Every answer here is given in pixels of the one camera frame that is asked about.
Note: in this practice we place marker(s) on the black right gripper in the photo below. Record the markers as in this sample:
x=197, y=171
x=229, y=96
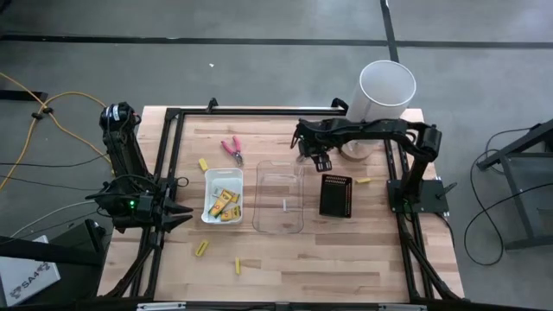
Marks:
x=314, y=140

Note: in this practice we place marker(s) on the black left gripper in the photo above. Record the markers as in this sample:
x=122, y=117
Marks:
x=156, y=211

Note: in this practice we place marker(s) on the black slotted plastic basket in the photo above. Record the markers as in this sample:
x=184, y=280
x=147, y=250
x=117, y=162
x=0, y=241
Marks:
x=336, y=196

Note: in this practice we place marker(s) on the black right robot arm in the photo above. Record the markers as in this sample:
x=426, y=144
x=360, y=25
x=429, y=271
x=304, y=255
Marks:
x=371, y=129

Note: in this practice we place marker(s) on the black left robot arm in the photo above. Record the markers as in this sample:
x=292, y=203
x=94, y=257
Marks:
x=123, y=147

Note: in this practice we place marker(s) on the small yellow block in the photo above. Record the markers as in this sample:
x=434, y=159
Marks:
x=237, y=266
x=203, y=165
x=201, y=249
x=363, y=180

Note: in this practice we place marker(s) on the white plastic bin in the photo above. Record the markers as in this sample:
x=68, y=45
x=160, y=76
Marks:
x=222, y=177

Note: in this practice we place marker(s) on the clear plastic bin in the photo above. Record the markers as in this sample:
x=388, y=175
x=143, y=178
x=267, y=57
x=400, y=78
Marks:
x=276, y=216

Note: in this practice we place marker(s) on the black equipment stand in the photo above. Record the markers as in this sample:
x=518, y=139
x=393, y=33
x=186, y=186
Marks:
x=43, y=252

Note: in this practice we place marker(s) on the white printed cardboard box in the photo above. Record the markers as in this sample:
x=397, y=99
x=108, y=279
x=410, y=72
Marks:
x=26, y=276

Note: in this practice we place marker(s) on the black floor bar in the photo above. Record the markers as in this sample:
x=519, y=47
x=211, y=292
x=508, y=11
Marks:
x=21, y=96

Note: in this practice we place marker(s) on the black metal side table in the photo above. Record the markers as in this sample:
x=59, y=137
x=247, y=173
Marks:
x=525, y=139

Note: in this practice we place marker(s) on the black aluminium table frame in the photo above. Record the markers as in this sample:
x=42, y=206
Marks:
x=259, y=111

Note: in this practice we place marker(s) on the silver metal bracket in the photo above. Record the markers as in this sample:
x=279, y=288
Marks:
x=160, y=306
x=402, y=307

